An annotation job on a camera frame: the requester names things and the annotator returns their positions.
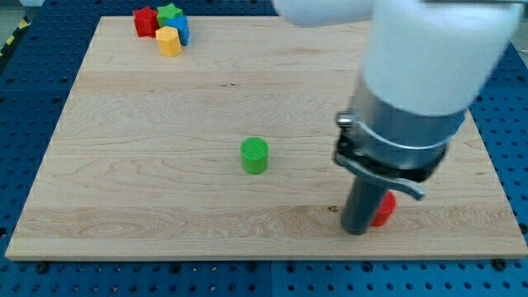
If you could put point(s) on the blue cube block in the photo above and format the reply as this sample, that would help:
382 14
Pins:
182 26

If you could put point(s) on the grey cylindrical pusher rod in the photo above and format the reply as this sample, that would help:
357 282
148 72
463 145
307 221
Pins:
361 206

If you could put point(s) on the green star block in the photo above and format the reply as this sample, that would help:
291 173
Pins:
168 12

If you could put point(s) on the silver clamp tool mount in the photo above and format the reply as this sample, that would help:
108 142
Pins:
388 148

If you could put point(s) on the yellow hexagon block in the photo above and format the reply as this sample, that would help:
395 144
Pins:
168 41

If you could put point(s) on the red star block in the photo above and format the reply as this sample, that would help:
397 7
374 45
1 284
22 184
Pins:
146 22

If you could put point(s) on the red cylinder block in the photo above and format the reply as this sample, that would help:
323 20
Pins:
385 210

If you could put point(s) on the wooden board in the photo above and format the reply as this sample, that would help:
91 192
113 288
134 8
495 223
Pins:
144 163

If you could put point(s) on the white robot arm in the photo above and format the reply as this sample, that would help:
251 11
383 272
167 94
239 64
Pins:
425 63

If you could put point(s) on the green cylinder block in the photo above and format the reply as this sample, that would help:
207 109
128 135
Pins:
254 153

